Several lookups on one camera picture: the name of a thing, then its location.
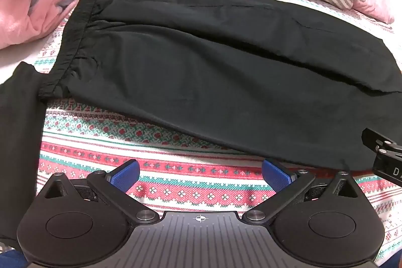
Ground dark folded cloth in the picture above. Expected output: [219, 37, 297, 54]
[0, 62, 48, 251]

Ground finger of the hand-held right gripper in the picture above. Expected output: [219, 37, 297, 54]
[361, 128, 402, 158]

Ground patterned bed sheet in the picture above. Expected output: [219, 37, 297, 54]
[0, 0, 402, 268]

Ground black pants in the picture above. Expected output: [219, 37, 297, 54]
[38, 0, 402, 171]

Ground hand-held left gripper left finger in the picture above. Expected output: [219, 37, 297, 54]
[38, 159, 159, 223]

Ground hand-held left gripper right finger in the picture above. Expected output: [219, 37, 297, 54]
[243, 159, 365, 222]

